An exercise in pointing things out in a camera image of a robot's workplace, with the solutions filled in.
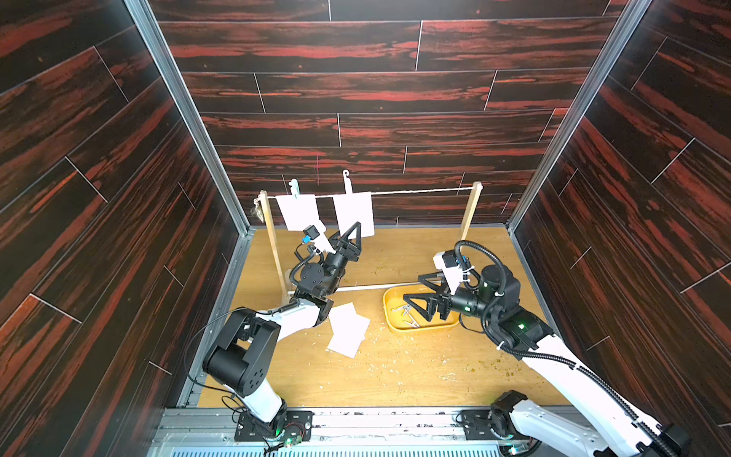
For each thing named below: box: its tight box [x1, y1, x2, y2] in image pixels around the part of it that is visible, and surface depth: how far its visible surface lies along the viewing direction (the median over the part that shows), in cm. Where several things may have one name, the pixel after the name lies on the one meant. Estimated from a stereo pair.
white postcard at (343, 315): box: [328, 301, 358, 327], surface depth 97 cm
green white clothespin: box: [288, 178, 300, 199], surface depth 65 cm
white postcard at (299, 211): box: [275, 194, 322, 232], surface depth 70 cm
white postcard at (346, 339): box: [327, 313, 372, 359], surface depth 93 cm
